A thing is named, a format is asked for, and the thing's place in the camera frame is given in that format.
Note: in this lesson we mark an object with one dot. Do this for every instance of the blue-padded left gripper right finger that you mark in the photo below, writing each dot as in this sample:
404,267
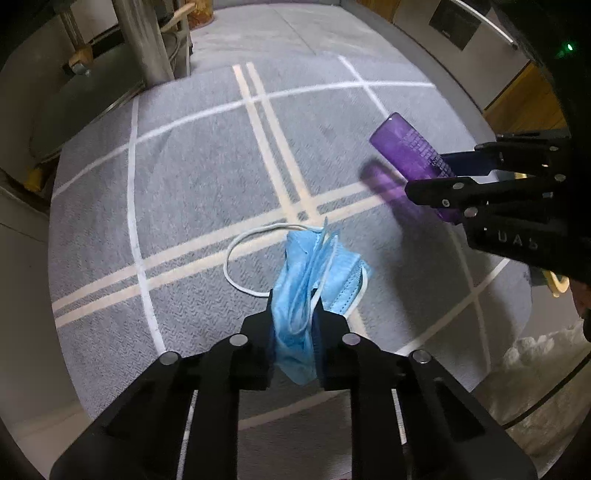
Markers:
327,329

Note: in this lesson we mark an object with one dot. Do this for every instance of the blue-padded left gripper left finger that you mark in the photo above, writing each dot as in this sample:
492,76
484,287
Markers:
257,356

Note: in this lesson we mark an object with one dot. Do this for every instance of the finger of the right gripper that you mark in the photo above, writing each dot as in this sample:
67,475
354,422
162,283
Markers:
471,159
463,192

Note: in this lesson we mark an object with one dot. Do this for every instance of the blue surgical face mask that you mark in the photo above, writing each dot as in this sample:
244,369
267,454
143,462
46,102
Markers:
317,271

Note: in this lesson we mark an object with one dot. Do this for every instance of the purple bottle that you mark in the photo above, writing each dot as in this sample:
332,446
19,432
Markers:
408,151

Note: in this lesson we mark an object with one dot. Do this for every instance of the person's hand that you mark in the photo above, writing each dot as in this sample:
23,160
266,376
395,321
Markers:
581,294

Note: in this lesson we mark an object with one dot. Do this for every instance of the blue bin with yellow rim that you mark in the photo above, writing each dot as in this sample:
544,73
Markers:
557,284

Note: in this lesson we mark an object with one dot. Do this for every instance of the stainless steel oven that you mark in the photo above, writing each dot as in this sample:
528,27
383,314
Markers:
467,38

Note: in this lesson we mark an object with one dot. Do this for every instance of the grey checked floor mat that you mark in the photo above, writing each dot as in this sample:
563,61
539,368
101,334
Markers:
148,198

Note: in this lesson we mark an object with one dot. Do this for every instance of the white fluffy rug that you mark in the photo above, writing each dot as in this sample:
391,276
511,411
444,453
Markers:
528,371

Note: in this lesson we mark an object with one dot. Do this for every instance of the grey pot lid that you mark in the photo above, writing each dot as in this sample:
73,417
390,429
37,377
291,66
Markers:
112,79

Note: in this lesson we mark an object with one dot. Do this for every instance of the metal rack frame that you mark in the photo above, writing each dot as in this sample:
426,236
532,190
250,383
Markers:
138,23

